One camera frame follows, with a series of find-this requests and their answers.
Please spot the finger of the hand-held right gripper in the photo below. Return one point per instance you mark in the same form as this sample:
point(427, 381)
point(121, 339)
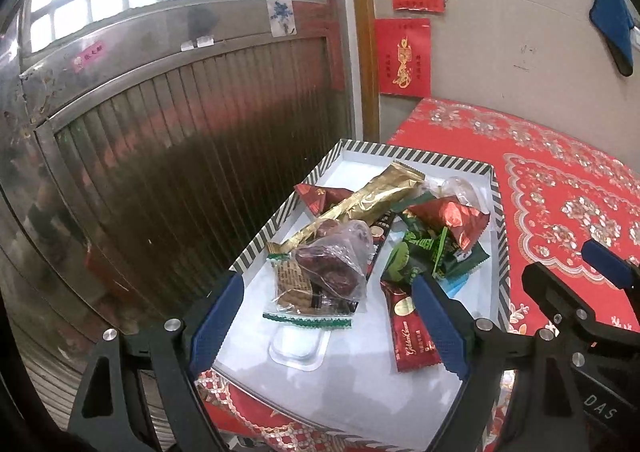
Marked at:
point(610, 264)
point(555, 289)

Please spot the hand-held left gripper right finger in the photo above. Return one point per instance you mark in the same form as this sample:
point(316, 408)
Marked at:
point(440, 327)

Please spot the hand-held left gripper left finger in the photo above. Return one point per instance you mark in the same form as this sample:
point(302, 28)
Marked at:
point(220, 327)

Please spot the dark red stick packet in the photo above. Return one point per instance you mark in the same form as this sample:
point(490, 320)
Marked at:
point(405, 332)

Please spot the clear bag with blue end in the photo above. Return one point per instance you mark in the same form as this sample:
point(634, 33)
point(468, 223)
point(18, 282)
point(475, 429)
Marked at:
point(454, 288)

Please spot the green triangular snack packet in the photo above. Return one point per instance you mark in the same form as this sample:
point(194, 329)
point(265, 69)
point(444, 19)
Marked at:
point(465, 259)
point(400, 267)

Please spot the green-edged biscuit packet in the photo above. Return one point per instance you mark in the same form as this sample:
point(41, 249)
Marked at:
point(292, 287)

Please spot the large red foil packet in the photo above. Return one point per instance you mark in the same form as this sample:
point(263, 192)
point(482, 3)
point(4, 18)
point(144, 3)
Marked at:
point(450, 219)

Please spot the striped white gift box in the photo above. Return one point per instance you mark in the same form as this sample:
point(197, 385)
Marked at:
point(350, 392)

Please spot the black coffee stick packet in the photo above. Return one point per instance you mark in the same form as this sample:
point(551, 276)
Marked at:
point(382, 232)

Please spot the clear bag of red dates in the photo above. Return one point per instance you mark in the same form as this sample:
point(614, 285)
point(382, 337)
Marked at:
point(325, 267)

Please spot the clear zip bag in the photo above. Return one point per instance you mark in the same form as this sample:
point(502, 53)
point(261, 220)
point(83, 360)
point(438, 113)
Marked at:
point(457, 189)

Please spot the gold foil snack packet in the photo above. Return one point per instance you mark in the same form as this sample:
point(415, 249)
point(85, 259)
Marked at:
point(370, 197)

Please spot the small red foil packet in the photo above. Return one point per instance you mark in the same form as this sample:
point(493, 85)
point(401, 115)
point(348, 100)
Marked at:
point(320, 197)

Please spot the clear plastic blister tray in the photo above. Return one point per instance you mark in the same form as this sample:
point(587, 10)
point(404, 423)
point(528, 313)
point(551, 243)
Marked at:
point(300, 349)

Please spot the red floral tablecloth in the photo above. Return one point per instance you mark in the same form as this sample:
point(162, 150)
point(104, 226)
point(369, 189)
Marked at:
point(550, 172)

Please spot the corrugated metal door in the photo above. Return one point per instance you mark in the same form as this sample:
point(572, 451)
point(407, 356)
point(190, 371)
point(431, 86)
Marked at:
point(150, 157)

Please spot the blue black hanging pad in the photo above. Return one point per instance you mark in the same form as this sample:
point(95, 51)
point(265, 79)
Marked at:
point(612, 17)

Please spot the red poster with gold figure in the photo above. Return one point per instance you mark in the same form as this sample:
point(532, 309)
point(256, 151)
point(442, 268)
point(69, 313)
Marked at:
point(402, 57)

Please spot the pink door sticker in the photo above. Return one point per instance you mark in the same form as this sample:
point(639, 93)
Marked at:
point(87, 58)

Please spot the blue white door sticker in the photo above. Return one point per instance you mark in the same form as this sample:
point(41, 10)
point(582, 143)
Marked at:
point(281, 17)

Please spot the wooden door frame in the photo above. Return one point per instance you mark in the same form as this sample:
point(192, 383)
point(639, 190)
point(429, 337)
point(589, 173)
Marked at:
point(364, 32)

